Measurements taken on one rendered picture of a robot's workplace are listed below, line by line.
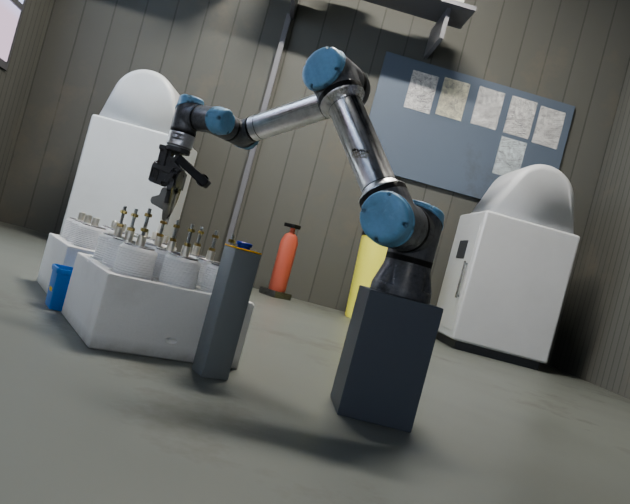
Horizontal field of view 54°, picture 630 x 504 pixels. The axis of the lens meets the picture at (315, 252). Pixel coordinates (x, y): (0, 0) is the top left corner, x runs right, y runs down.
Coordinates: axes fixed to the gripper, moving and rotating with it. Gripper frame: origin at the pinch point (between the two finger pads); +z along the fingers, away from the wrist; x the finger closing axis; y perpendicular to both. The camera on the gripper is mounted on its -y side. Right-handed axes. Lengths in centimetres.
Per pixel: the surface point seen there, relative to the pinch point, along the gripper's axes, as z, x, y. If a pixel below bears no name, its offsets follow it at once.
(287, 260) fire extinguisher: 7, -262, -13
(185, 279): 14.2, 23.2, -15.7
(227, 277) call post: 10.3, 33.9, -27.8
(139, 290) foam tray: 18.9, 32.2, -7.9
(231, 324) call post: 20.9, 31.8, -31.3
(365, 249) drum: -15, -255, -64
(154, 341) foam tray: 30.3, 28.3, -13.6
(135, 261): 12.6, 30.6, -4.6
